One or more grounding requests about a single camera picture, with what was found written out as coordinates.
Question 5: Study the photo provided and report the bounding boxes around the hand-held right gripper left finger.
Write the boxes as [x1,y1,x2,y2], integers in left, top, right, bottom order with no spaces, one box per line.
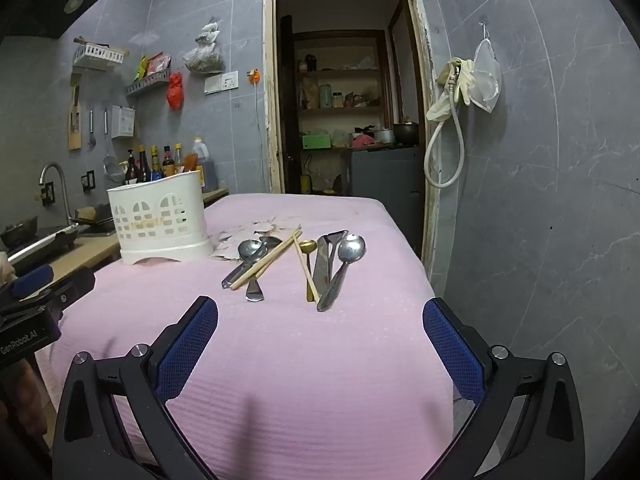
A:
[52,296,219,480]

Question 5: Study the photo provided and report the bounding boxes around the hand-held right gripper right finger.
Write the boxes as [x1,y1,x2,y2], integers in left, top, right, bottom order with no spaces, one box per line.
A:
[422,297,586,480]

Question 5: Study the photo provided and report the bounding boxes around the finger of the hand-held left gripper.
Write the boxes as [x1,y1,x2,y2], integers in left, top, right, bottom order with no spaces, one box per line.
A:
[9,264,55,301]
[0,266,97,320]

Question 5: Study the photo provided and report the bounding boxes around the silver spoon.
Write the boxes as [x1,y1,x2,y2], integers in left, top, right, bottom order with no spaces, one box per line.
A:
[245,236,284,303]
[316,234,367,312]
[221,239,261,290]

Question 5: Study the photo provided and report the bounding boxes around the white plastic utensil holder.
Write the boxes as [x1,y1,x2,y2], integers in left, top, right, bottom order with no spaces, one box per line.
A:
[106,170,216,266]

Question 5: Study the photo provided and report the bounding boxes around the wooden chopstick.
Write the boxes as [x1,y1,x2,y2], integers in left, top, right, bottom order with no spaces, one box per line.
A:
[241,232,303,286]
[230,228,303,291]
[292,236,321,304]

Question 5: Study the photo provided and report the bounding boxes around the gold spoon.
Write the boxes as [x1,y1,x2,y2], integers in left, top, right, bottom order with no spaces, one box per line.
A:
[299,240,317,303]

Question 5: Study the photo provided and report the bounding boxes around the person's left hand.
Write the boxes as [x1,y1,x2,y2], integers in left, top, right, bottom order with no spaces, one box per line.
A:
[0,357,51,441]

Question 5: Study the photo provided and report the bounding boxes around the beige towel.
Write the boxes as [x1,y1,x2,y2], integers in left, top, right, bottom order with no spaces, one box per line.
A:
[0,251,18,286]

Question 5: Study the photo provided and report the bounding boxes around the steel faucet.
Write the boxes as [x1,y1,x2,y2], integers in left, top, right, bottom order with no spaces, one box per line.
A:
[39,162,73,226]

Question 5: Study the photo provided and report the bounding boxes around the pink floral tablecloth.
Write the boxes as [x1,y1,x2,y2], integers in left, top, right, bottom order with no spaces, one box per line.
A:
[49,194,457,480]

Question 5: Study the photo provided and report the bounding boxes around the white perforated hanging box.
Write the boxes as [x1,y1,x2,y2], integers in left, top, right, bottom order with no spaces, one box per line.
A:
[111,105,136,139]

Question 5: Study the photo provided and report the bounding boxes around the dark oil jug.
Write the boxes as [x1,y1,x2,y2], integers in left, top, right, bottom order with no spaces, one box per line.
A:
[192,137,219,191]

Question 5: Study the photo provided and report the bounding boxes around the dark grey cabinet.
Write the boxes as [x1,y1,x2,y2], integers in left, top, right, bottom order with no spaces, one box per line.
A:
[341,146,426,261]

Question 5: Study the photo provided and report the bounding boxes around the red plastic bag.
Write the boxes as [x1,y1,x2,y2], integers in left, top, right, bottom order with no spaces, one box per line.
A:
[166,72,184,112]

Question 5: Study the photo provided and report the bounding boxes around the dark cooking pot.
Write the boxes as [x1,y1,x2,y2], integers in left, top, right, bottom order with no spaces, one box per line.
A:
[392,121,420,147]

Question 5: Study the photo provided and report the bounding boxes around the clear bag of dried goods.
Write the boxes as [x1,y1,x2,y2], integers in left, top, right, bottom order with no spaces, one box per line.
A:
[182,19,226,73]

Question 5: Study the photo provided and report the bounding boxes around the cream rubber gloves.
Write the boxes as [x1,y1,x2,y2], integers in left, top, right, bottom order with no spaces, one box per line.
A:
[426,58,475,122]

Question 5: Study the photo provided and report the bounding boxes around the white mesh bag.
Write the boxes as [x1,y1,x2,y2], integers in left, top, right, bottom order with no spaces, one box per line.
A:
[470,22,502,113]

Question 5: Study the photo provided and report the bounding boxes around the wooden shelf unit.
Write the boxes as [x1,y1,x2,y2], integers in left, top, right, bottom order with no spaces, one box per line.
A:
[292,30,394,151]

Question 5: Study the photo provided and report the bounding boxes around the wire strainer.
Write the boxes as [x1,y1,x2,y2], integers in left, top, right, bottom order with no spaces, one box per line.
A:
[103,135,126,183]

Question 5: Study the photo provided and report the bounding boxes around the wooden wall knife rack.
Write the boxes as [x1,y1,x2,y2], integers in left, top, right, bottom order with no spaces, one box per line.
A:
[67,72,84,151]

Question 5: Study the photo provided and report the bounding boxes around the white hose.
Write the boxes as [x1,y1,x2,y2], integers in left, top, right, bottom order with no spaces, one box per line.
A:
[424,62,466,189]

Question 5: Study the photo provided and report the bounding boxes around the grey wall shelf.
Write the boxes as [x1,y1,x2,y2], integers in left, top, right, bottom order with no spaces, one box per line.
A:
[125,67,172,97]

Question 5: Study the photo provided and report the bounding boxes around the white wall basket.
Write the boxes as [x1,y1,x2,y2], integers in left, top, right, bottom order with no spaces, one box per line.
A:
[73,37,126,72]

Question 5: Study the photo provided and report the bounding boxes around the white cable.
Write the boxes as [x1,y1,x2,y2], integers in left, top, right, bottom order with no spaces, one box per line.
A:
[252,82,266,191]

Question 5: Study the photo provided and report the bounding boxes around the door frame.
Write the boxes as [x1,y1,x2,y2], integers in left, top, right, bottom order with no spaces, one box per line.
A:
[263,0,442,281]

